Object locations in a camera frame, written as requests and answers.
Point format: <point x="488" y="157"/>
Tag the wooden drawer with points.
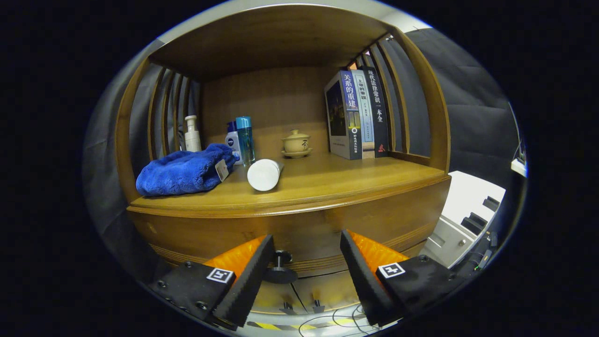
<point x="304" y="229"/>

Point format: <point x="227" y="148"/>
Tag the clear blue bottle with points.
<point x="245" y="140"/>

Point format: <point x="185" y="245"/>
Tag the wooden cabinet door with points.
<point x="327" y="290"/>
<point x="271" y="297"/>

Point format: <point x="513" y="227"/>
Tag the blue towel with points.
<point x="182" y="173"/>

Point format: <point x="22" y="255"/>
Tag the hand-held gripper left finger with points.
<point x="250" y="285"/>

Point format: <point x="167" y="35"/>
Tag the white cosmetic tube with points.
<point x="264" y="174"/>

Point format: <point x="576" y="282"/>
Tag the white pump bottle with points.
<point x="192" y="140"/>

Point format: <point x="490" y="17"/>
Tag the white table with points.
<point x="518" y="167"/>

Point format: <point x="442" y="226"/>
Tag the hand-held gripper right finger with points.
<point x="365" y="285"/>

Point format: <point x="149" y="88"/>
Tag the white lotion bottle blue cap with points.
<point x="232" y="140"/>

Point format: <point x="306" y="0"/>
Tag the thick book blue spine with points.
<point x="351" y="117"/>

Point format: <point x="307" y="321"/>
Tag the book pale blue spine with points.
<point x="366" y="117"/>

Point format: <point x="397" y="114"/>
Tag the white cabinet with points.
<point x="468" y="192"/>

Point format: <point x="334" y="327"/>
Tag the wooden countertop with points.
<point x="327" y="182"/>

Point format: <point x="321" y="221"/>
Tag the beige lidded teacup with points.
<point x="296" y="144"/>

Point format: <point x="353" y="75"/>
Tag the yellow black floor tape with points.
<point x="266" y="325"/>

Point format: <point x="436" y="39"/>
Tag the wooden cabinet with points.
<point x="271" y="98"/>

